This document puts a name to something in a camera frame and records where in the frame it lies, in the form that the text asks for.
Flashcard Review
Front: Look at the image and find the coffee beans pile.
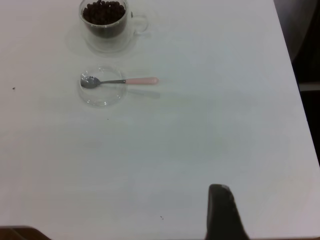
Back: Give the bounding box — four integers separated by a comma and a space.
82, 0, 127, 38

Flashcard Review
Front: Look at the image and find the clear glass handled cup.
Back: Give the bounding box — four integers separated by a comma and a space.
79, 0, 150, 54

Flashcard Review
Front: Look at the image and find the clear glass saucer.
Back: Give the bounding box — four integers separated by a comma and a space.
78, 65, 130, 108

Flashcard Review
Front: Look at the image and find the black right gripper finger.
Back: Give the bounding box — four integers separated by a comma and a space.
204, 184, 252, 240

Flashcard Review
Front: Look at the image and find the pink handled metal spoon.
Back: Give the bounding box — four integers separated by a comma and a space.
79, 73, 160, 89

